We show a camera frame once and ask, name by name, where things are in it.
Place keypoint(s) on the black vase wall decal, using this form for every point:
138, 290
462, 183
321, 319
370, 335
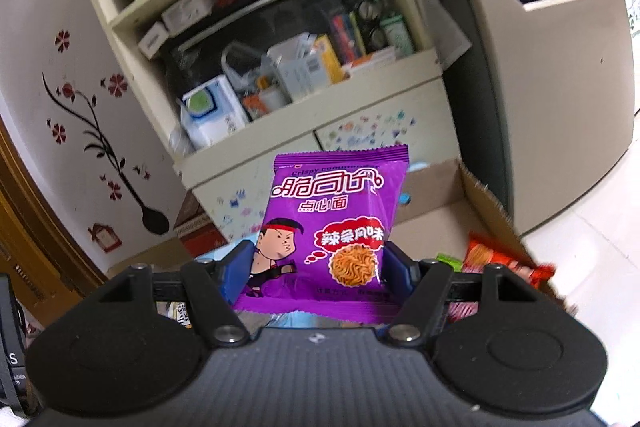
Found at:
152, 217

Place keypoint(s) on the white open medicine box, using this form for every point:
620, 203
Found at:
300, 67

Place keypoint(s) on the purple noodle snack packet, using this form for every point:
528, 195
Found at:
325, 207

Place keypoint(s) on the blue white medicine box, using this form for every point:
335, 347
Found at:
215, 112

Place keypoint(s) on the red brown carton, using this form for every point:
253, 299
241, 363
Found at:
200, 232

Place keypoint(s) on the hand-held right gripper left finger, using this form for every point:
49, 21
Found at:
235, 272

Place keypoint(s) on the coloured marker pens pack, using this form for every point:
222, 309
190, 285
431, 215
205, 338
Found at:
347, 37

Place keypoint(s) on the white socket box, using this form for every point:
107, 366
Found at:
190, 12

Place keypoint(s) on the black toaster oven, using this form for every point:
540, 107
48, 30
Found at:
280, 17

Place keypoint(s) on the red flower wall sticker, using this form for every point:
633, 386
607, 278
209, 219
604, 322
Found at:
114, 190

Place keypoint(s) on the cardboard box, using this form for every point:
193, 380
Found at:
435, 197

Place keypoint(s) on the beige refrigerator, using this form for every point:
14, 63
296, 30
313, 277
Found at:
550, 82

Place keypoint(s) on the green label bottle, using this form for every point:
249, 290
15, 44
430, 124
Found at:
397, 37

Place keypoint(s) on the red house wall sticker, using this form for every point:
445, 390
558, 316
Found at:
105, 237

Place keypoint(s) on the cream cabinet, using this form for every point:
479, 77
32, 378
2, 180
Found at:
280, 127

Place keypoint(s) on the orange white box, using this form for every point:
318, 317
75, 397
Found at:
257, 104

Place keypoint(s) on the yellow box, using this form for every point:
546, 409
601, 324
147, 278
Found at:
332, 57

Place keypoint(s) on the red snack packet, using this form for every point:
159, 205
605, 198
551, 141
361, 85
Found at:
495, 257

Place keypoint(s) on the wooden door frame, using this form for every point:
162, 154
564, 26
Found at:
35, 247

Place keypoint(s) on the green snack packet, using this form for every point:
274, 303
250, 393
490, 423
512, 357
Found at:
450, 261

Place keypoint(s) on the white flat box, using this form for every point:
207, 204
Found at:
370, 59

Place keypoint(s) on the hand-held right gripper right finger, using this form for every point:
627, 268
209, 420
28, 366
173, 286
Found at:
397, 269

